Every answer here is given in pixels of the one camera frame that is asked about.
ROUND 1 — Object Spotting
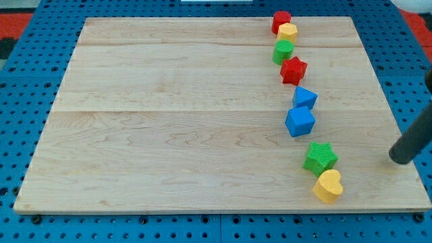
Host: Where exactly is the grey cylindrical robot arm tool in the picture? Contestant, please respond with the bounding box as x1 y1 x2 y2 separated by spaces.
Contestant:
388 103 431 165

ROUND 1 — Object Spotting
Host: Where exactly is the red star block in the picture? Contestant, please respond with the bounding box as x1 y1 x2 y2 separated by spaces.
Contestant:
280 56 308 86

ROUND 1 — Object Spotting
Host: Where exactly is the green star block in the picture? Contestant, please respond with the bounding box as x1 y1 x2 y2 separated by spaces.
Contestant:
302 142 339 177

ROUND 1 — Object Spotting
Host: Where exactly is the light wooden board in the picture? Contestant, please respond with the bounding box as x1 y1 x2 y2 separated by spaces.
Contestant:
13 17 431 215

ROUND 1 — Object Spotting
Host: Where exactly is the blue cube block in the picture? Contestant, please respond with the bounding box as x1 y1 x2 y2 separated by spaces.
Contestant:
285 107 315 137

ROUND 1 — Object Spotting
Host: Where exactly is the blue triangle block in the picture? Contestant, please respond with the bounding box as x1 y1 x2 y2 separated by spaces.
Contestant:
292 86 318 110

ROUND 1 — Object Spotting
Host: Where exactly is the green cylinder block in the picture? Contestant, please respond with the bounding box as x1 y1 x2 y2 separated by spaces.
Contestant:
272 40 294 65

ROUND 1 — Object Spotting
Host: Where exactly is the yellow hexagon block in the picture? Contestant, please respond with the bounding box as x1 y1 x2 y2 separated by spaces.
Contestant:
276 23 298 44

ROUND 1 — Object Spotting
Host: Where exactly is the red cylinder block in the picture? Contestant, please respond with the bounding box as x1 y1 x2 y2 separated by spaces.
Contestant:
271 11 292 34

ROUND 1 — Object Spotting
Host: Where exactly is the yellow heart block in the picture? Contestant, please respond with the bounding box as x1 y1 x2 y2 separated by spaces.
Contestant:
313 169 344 204

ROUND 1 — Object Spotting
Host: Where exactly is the white object top right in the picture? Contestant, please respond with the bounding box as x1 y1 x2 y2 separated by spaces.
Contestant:
390 0 431 14

